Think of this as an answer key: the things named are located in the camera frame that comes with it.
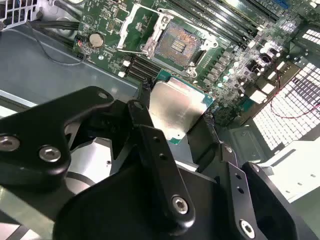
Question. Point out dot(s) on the silver CPU chip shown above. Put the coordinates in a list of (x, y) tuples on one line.
[(175, 105)]

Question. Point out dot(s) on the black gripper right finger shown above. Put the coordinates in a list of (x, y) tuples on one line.
[(262, 200)]

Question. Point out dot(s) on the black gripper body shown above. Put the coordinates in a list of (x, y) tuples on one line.
[(120, 205)]

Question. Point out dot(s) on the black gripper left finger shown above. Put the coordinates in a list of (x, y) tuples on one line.
[(27, 165)]

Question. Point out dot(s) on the metal socket cover frame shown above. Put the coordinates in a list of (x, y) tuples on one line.
[(126, 28)]

